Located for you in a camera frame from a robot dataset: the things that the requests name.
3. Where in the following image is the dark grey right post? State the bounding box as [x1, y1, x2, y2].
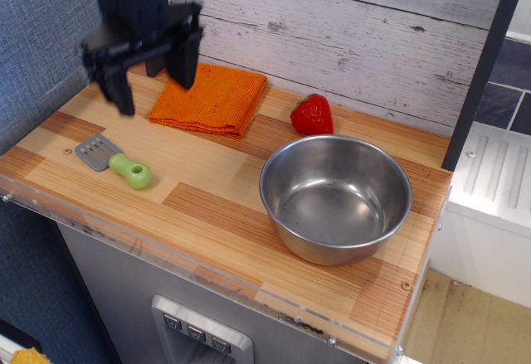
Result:
[441, 0, 519, 172]

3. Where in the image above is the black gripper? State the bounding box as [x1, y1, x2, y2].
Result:
[78, 0, 203, 116]

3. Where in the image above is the stainless steel bowl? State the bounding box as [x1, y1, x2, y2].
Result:
[259, 134, 412, 266]

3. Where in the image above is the white ribbed box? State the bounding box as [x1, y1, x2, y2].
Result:
[429, 123, 530, 307]

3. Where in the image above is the green handled grey spatula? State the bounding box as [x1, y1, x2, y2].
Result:
[75, 134, 153, 190]

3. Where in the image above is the yellow object bottom left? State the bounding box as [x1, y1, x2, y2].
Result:
[9, 348, 51, 364]

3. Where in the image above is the red toy strawberry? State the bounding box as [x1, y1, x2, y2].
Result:
[290, 94, 334, 135]

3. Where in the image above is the orange folded cloth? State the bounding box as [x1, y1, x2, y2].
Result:
[148, 63, 268, 138]

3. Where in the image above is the clear acrylic table edge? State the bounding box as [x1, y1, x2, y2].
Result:
[1, 163, 451, 363]

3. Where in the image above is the grey cabinet with dispenser panel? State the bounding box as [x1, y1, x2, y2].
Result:
[59, 226, 360, 363]

